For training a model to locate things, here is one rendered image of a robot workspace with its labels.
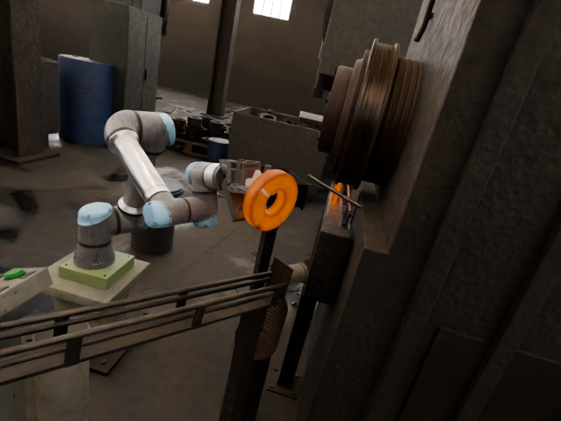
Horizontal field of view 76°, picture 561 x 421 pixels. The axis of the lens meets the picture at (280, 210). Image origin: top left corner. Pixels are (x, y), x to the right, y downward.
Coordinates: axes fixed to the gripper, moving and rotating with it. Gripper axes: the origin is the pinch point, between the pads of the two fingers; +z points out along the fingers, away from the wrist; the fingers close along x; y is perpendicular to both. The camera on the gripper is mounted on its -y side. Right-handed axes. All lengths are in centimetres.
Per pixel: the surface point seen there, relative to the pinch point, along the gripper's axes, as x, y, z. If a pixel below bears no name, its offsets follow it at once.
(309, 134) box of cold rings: 218, 23, -176
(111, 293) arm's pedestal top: -14, -46, -72
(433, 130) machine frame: 13.2, 15.4, 32.1
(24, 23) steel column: 11, 100, -303
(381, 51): 36, 38, 6
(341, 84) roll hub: 31.0, 29.7, -3.9
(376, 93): 28.7, 25.8, 9.4
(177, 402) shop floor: -2, -83, -46
